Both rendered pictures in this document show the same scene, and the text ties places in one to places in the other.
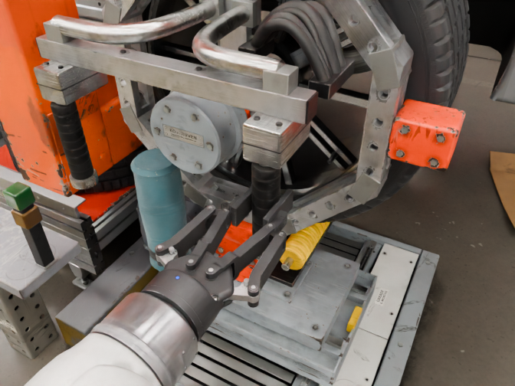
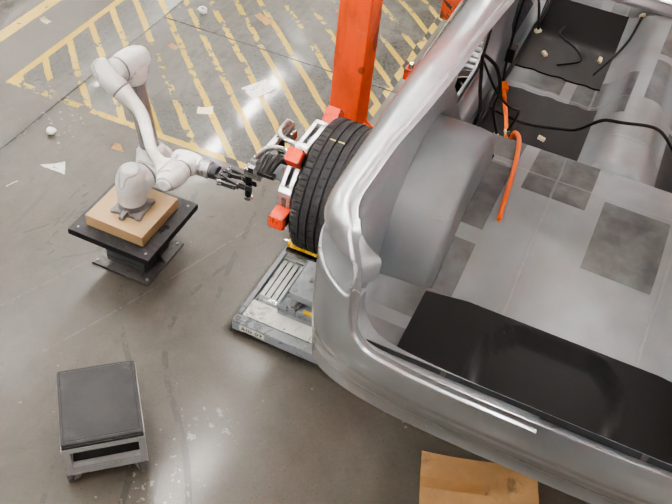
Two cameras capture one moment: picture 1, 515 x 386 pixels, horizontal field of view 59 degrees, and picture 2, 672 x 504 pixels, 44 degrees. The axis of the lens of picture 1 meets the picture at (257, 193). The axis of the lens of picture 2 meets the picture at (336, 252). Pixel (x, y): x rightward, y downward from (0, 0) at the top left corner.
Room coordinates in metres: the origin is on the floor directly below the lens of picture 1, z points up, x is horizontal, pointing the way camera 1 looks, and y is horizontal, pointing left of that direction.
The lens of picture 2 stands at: (0.45, -3.00, 3.47)
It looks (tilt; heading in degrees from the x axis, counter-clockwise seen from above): 46 degrees down; 81
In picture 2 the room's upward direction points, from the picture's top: 7 degrees clockwise
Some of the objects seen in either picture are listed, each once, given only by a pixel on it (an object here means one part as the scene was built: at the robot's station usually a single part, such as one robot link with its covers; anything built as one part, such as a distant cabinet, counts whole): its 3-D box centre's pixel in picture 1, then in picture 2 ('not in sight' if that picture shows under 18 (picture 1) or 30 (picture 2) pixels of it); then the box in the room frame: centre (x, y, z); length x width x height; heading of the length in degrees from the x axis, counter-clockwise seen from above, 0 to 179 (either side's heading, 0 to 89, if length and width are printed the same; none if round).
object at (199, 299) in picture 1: (192, 289); (219, 173); (0.32, 0.07, 0.83); 0.09 x 0.08 x 0.07; 151
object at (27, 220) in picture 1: (27, 215); not in sight; (0.72, 0.47, 0.59); 0.04 x 0.04 x 0.04; 62
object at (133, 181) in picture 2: not in sight; (132, 182); (-0.15, 0.33, 0.53); 0.18 x 0.16 x 0.22; 57
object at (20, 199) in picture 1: (19, 196); not in sight; (0.72, 0.47, 0.64); 0.04 x 0.04 x 0.04; 62
